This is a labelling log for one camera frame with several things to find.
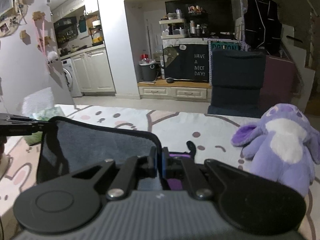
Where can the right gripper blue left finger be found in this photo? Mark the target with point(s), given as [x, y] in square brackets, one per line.
[147, 165]

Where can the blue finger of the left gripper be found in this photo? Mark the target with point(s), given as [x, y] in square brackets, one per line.
[15, 125]

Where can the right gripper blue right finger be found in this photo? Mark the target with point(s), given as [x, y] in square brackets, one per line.
[171, 161]

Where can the purple and grey towel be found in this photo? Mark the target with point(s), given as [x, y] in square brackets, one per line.
[68, 145]

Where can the floral tissue pack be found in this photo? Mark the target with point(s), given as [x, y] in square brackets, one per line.
[41, 105]

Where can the bunny pattern tablecloth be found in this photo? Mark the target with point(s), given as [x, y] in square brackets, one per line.
[91, 172]

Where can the white washing machine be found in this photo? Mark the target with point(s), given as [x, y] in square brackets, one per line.
[71, 79]

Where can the grey trash bin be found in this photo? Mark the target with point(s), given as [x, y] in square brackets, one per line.
[149, 68]

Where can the black have a nice day curtain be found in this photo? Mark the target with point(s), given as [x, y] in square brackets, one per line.
[187, 62]

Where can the dark folding floor chair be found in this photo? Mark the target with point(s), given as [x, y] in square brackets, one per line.
[237, 78]

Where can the purple plush toy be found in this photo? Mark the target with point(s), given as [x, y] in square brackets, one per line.
[282, 146]

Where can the green poison sign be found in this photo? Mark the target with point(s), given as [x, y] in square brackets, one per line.
[224, 44]

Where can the white shelf rack with bottles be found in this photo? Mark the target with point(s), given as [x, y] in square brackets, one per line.
[173, 25]

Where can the black hanging garment bag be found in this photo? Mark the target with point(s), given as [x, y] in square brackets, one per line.
[262, 27]

